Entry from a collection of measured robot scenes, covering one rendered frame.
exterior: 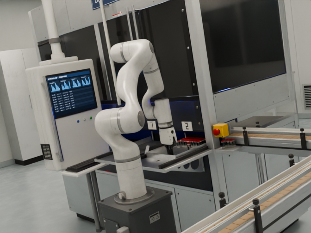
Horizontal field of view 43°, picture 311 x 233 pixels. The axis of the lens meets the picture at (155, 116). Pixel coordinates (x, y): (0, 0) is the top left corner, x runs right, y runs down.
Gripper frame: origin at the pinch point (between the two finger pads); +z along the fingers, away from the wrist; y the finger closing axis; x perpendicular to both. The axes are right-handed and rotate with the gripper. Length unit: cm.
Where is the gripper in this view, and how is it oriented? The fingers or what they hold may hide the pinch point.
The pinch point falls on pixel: (170, 152)
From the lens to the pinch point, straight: 229.4
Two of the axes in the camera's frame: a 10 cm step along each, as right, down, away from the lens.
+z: 1.6, 9.8, 1.5
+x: -7.3, 2.2, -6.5
